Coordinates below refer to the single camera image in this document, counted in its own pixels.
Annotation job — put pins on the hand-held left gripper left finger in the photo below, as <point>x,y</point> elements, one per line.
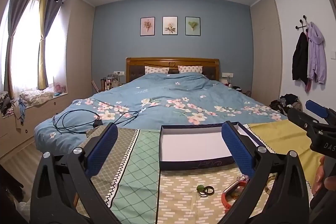
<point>103,150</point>

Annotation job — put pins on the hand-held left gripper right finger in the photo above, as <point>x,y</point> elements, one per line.
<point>237,150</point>

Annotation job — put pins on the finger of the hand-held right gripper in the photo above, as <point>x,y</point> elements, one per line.
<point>315,107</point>
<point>299,116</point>

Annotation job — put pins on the amber bangle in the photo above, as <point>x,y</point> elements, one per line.
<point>267,188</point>

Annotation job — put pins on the orange smartwatch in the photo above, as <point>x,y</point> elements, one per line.
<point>224,197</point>

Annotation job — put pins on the dark blue box tray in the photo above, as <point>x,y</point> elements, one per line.
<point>189,142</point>

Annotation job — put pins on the person's right hand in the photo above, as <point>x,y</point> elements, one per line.
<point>319,174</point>

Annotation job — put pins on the clothes pile on floor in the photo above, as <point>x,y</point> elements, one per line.
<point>286,103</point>

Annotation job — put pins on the pink scarf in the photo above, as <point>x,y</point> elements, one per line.
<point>308,85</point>

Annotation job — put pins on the patchwork cloth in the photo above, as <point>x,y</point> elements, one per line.
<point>139,161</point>

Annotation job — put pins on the black jacket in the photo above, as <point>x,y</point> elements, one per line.
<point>300,58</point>

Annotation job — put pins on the purple jacket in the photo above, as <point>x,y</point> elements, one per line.
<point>317,56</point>

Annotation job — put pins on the cosmetics on nightstand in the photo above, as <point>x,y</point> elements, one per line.
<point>109,82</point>

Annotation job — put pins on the window bench cabinet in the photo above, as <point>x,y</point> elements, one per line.
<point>44,113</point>

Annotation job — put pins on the beige wardrobe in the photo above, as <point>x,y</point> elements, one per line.
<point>78,43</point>
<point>265,50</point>

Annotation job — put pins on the small pink fan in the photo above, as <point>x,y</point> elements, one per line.
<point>59,88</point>

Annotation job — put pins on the light clothes pile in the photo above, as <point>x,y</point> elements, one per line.
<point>36,96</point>

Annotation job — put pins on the bed with floral duvet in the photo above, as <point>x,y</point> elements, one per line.
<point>170,92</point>

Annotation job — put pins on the dotted white pillow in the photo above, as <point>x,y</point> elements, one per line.
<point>190,69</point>
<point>156,70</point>

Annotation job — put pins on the dark mixed clothes pile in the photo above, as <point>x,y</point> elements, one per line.
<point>8,106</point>

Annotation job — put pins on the wooden bed headboard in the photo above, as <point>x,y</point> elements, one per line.
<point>173,60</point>

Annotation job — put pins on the green framed flower picture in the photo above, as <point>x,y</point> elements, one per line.
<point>193,26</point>

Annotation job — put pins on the cream framed flower picture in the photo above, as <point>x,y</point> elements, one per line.
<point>170,26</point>

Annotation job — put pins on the yellow and grey curtain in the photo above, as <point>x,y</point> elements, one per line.
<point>47,19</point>

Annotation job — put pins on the white light switch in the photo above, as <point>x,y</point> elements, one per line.
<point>333,55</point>

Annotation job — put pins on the white wall socket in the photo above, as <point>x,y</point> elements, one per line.
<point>227,74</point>
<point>119,73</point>

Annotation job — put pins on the black wall coat hook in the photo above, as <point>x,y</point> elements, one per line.
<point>304,20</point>

